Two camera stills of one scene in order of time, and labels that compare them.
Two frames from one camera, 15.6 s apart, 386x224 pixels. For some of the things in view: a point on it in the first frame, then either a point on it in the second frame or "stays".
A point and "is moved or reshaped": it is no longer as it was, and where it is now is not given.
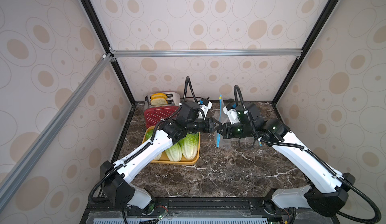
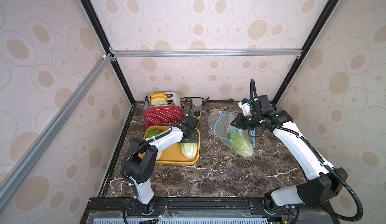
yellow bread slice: [159, 95] stays
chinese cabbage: [189, 144] stays
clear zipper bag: [218, 120] is moved or reshaped
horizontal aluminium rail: [133, 53] stays
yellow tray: [164, 159] stays
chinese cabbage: [174, 152] → [240, 143]
